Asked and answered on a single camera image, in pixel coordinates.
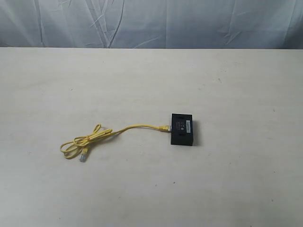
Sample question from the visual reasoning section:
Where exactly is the grey backdrop cloth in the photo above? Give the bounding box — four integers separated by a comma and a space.
0, 0, 303, 49

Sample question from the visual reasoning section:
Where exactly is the yellow ethernet cable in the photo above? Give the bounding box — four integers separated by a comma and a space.
59, 123, 172, 163

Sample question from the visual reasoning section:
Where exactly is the small black box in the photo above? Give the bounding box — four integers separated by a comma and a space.
170, 113, 194, 146

